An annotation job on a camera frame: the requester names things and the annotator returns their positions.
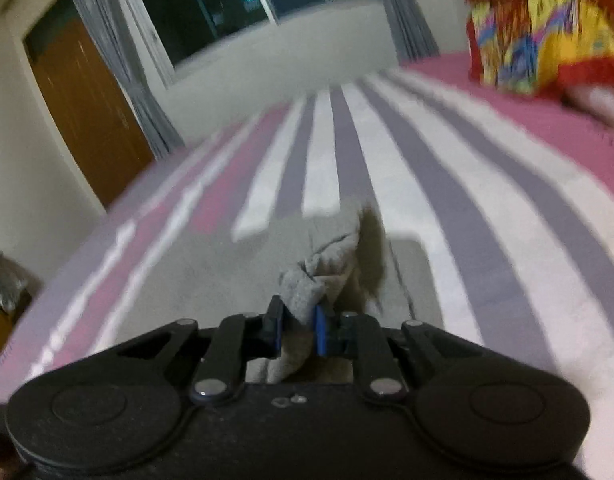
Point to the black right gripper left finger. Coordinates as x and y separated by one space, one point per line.
249 336

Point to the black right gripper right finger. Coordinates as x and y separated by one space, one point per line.
351 335

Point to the grey sweat pants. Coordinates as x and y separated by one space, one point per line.
346 258

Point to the purple pink striped bedsheet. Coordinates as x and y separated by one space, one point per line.
494 218

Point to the brown wooden door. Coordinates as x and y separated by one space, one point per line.
86 103

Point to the grey curtain right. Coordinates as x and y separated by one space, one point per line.
410 32

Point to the grey curtain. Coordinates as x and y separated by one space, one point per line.
110 32
410 32

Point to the colourful red yellow quilt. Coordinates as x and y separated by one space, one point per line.
561 50

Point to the grey curtain left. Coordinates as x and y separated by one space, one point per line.
110 32

